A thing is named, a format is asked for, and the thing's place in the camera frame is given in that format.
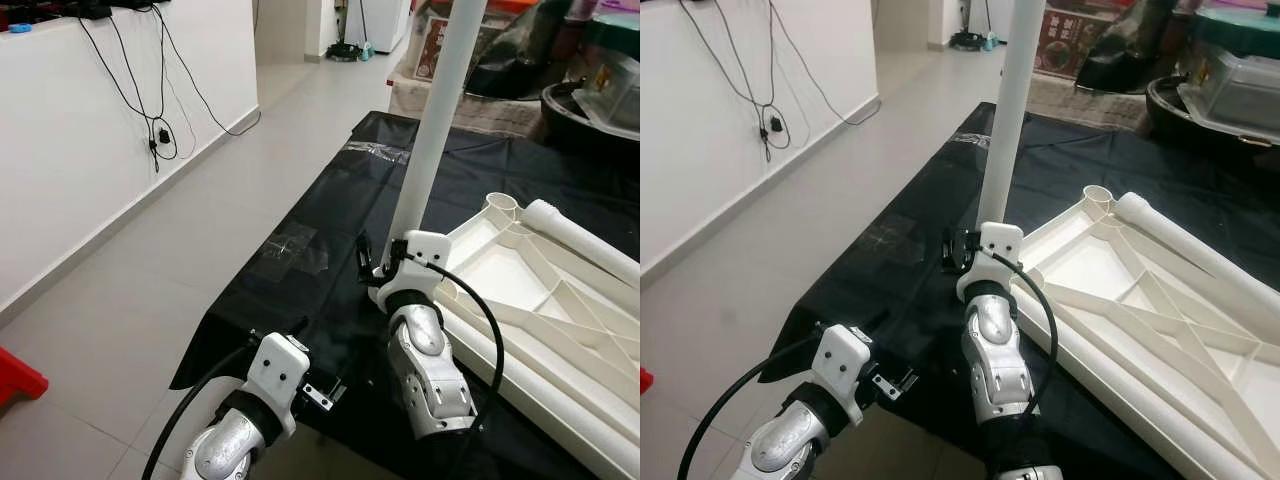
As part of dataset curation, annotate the white plastic table top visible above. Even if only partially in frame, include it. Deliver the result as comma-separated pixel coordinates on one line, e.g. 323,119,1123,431
1005,185,1280,480
370,192,640,480

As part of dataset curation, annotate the clear plastic storage box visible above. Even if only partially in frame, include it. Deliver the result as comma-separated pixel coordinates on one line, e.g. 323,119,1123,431
1175,40,1280,146
585,45,640,126

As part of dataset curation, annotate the green floor mop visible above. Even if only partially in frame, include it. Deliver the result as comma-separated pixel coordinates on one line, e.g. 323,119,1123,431
948,0,1001,53
328,0,376,63

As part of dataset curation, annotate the black round basin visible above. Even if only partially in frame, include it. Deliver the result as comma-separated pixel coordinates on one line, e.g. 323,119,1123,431
1145,75,1280,166
540,80,640,151

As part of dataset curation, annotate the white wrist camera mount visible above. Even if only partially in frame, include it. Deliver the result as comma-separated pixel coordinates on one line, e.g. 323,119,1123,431
368,230,453,306
810,323,873,426
957,222,1026,301
243,335,311,436

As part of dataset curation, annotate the orange lid storage box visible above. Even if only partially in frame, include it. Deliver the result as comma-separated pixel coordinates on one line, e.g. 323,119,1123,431
415,0,531,86
1035,0,1131,81

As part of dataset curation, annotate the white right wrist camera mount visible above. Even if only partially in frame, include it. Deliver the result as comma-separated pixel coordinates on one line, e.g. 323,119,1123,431
368,230,453,306
957,222,1026,301

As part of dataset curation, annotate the green round lid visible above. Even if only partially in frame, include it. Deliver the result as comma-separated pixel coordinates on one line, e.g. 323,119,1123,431
585,10,640,61
1190,8,1280,56

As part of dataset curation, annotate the black tablecloth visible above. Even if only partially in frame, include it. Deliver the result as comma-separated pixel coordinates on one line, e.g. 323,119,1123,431
170,110,640,480
757,100,1280,480

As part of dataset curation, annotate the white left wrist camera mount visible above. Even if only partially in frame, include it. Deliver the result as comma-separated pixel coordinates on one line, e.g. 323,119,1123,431
243,335,311,436
810,323,873,426

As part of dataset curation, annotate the black electronic device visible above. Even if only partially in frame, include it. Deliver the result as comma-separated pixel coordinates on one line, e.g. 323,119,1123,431
0,0,171,23

